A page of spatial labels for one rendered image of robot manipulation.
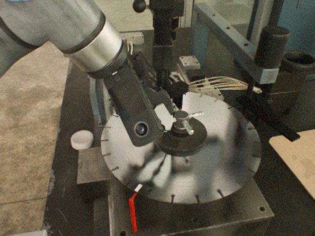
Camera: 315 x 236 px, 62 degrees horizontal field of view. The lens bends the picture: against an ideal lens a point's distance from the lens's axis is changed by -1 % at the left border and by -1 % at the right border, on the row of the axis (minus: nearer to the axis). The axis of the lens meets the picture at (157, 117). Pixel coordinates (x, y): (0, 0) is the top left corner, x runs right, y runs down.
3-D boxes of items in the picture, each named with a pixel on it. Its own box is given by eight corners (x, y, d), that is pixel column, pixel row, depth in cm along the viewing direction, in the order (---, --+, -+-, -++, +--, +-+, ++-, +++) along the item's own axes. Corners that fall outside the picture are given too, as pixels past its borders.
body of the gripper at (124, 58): (157, 71, 49) (121, 22, 40) (167, 105, 43) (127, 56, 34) (122, 89, 51) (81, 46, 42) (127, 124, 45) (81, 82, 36)
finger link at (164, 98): (178, 105, 48) (155, 76, 41) (180, 112, 47) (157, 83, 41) (155, 117, 49) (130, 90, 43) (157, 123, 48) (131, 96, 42)
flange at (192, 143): (156, 155, 51) (156, 146, 49) (151, 119, 59) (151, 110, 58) (212, 151, 52) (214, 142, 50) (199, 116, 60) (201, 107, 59)
